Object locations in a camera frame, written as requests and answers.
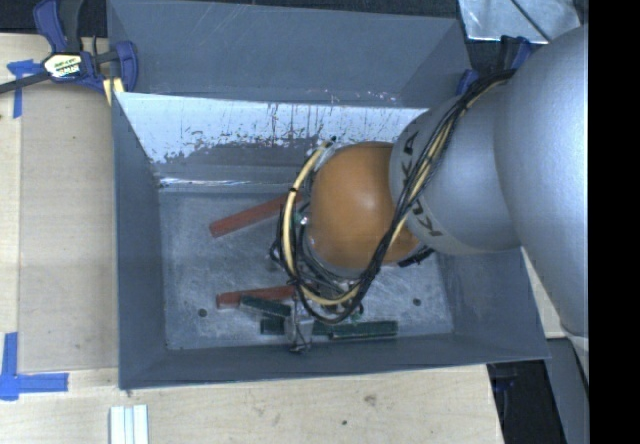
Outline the dark green flat block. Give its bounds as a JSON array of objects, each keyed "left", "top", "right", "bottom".
[
  {"left": 238, "top": 294, "right": 293, "bottom": 319},
  {"left": 311, "top": 319, "right": 400, "bottom": 342}
]

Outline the red-brown flat block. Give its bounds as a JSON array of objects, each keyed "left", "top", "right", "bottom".
[
  {"left": 215, "top": 285, "right": 297, "bottom": 310},
  {"left": 208, "top": 193, "right": 303, "bottom": 240}
]

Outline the pale wood board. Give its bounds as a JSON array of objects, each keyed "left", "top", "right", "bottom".
[{"left": 18, "top": 85, "right": 121, "bottom": 374}]

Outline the grey metal bin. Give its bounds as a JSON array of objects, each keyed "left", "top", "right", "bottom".
[{"left": 105, "top": 0, "right": 552, "bottom": 391}]

